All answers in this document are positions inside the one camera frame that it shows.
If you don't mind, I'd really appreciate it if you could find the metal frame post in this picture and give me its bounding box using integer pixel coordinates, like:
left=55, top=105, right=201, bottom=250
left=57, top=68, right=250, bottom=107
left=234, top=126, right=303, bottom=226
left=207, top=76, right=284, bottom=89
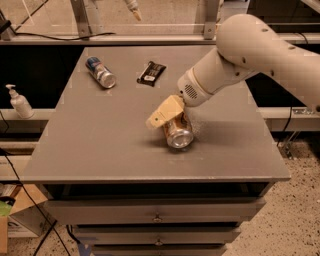
left=70, top=0, right=91, bottom=37
left=203, top=0, right=220, bottom=40

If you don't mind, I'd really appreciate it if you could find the grey drawer cabinet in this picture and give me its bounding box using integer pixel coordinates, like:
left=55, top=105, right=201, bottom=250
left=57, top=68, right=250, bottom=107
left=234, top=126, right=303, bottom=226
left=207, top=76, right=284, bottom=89
left=22, top=46, right=289, bottom=256

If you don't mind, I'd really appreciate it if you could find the cardboard box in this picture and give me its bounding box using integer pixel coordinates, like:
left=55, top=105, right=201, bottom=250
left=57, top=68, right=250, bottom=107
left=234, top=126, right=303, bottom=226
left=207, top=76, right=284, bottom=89
left=0, top=184, right=47, bottom=253

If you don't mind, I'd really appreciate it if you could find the black snack bar wrapper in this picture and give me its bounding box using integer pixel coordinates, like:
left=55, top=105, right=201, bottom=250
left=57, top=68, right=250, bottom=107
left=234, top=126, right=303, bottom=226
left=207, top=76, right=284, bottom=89
left=137, top=61, right=166, bottom=86

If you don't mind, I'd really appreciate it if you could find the blue silver can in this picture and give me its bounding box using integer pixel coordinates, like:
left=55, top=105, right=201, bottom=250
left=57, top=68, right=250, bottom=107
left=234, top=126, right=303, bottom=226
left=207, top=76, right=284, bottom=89
left=85, top=57, right=116, bottom=89

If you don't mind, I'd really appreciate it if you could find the black cable on floor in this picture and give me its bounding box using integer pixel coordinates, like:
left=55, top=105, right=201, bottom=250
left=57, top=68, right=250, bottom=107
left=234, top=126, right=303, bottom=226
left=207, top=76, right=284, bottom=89
left=0, top=109, right=72, bottom=256

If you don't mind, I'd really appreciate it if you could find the green object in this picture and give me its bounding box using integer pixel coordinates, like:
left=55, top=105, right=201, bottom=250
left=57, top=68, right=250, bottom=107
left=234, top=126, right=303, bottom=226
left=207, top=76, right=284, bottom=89
left=0, top=200, right=14, bottom=216

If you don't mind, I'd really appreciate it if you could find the white pump bottle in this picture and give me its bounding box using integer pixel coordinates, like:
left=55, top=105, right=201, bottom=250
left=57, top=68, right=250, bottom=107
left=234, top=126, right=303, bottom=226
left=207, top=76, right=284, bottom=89
left=6, top=84, right=34, bottom=119

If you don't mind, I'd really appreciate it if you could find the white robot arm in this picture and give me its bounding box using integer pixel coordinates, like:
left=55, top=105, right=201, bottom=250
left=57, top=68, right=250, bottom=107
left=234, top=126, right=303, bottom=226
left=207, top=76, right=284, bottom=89
left=146, top=14, right=320, bottom=129

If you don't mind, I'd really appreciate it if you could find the metal frame post right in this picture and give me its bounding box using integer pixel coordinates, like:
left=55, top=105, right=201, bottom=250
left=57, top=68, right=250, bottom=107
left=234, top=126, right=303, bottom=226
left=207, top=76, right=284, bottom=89
left=203, top=0, right=220, bottom=40

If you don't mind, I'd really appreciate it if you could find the metal frame post left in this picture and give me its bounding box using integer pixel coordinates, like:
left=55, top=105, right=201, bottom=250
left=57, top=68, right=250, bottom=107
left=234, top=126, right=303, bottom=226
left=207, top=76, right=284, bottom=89
left=70, top=0, right=91, bottom=37

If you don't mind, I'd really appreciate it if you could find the top drawer knob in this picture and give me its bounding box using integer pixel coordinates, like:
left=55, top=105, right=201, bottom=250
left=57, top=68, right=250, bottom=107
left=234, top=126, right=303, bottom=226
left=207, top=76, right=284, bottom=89
left=153, top=214, right=163, bottom=223

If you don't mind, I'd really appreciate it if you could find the black cable on shelf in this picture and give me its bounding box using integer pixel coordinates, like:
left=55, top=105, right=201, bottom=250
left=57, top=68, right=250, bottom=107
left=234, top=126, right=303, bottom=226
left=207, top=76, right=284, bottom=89
left=13, top=31, right=116, bottom=42

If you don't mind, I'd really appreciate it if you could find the drawer knob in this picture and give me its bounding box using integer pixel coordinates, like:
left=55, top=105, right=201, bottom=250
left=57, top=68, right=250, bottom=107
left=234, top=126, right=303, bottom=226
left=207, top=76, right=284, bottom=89
left=153, top=214, right=163, bottom=223
left=155, top=239, right=164, bottom=246

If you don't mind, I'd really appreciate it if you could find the orange soda can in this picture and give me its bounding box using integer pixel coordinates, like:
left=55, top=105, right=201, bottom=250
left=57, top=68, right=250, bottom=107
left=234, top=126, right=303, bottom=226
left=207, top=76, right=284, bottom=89
left=163, top=112, right=194, bottom=149

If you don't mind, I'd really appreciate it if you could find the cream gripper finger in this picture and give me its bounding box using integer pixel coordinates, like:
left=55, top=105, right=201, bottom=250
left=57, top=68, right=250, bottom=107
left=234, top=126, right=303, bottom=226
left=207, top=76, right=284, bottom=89
left=146, top=95, right=185, bottom=129

